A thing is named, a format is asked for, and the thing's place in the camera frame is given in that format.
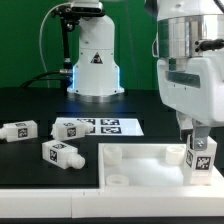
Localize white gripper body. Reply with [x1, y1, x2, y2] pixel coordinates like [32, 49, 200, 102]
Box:
[157, 57, 224, 127]

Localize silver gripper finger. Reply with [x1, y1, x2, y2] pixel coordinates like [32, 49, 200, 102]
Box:
[190, 121, 211, 150]
[176, 111, 193, 140]

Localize white square table top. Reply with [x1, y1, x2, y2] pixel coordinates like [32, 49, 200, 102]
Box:
[98, 143, 224, 197]

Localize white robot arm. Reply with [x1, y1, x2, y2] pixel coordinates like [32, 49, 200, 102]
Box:
[68, 0, 224, 150]

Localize white sheet with tags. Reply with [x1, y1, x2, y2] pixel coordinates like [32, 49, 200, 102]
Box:
[56, 117, 144, 136]

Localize white L-shaped obstacle fence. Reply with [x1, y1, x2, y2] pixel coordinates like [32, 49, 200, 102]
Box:
[0, 187, 224, 218]

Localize black camera on stand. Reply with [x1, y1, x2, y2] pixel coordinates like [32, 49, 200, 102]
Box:
[50, 1, 107, 88]

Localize grey cable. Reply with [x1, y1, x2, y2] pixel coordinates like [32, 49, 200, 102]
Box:
[38, 2, 72, 89]

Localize black cables on table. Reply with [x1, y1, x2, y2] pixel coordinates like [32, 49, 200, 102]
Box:
[20, 70, 73, 89]

